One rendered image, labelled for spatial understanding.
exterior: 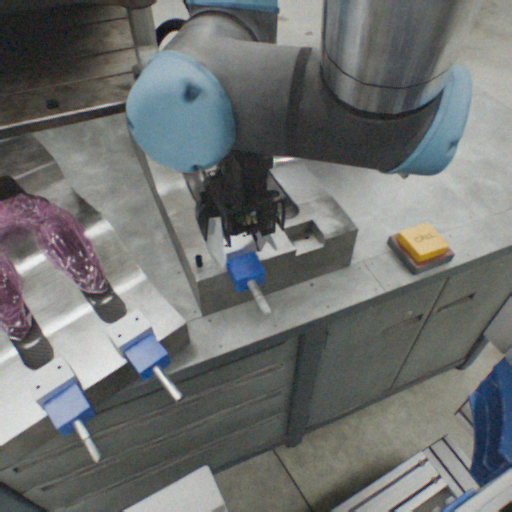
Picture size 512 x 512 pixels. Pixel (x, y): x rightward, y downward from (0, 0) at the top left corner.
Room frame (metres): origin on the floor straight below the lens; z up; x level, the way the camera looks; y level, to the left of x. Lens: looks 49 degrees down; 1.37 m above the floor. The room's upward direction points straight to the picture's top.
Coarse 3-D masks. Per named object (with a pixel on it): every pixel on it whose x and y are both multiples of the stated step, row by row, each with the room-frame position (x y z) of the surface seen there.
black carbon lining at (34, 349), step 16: (0, 176) 0.57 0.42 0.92; (0, 192) 0.57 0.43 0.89; (16, 192) 0.57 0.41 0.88; (112, 288) 0.39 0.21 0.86; (96, 304) 0.36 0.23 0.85; (112, 304) 0.37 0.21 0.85; (32, 320) 0.33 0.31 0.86; (112, 320) 0.34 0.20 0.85; (32, 336) 0.31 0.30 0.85; (32, 352) 0.29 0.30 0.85; (48, 352) 0.29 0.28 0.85; (32, 368) 0.26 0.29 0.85
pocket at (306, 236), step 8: (296, 224) 0.49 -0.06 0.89; (304, 224) 0.49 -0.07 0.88; (312, 224) 0.50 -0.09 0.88; (288, 232) 0.48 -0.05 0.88; (296, 232) 0.49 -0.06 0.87; (304, 232) 0.49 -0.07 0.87; (312, 232) 0.49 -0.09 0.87; (320, 232) 0.47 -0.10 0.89; (296, 240) 0.48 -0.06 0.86; (304, 240) 0.48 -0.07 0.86; (312, 240) 0.48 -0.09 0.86; (320, 240) 0.47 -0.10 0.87; (304, 248) 0.46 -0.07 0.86; (312, 248) 0.45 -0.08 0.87
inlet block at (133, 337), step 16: (128, 320) 0.32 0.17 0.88; (144, 320) 0.32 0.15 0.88; (112, 336) 0.29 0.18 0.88; (128, 336) 0.29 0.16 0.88; (144, 336) 0.30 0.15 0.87; (128, 352) 0.28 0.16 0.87; (144, 352) 0.28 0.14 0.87; (160, 352) 0.28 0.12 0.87; (144, 368) 0.26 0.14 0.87; (160, 368) 0.26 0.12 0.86; (176, 400) 0.22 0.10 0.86
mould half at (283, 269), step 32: (128, 128) 0.81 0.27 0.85; (288, 160) 0.66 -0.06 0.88; (160, 192) 0.57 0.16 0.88; (288, 192) 0.57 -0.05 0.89; (320, 192) 0.57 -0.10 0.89; (192, 224) 0.49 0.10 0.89; (288, 224) 0.49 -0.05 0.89; (320, 224) 0.49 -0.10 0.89; (352, 224) 0.49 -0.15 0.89; (192, 256) 0.42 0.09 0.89; (288, 256) 0.43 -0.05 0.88; (320, 256) 0.45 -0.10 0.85; (192, 288) 0.41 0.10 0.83; (224, 288) 0.39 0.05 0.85
